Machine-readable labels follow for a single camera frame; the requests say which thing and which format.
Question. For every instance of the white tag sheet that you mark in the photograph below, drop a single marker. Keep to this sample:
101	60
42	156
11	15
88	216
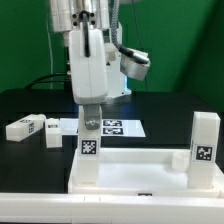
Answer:
110	127

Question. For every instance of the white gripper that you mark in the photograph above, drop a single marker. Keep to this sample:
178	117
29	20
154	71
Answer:
88	74

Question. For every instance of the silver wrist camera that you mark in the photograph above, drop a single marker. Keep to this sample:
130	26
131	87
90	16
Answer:
133	69

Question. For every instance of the white desk top panel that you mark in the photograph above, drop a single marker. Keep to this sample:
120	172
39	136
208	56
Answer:
144	172

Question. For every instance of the white front fence bar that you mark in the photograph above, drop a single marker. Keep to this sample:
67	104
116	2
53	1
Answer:
82	209

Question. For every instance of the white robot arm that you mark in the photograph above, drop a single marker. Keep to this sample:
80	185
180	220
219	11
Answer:
86	15

